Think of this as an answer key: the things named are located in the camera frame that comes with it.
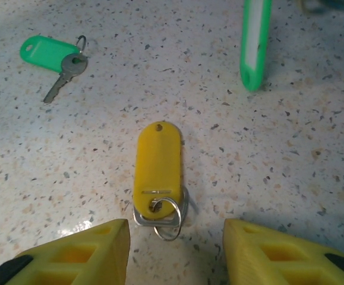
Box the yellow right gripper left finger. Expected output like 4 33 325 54
0 218 131 285

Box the green key tag with key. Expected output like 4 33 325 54
239 0 273 92
19 34 89 105

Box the yellow key tag with key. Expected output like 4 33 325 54
132 121 198 242

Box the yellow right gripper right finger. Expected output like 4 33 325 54
222 218 344 285

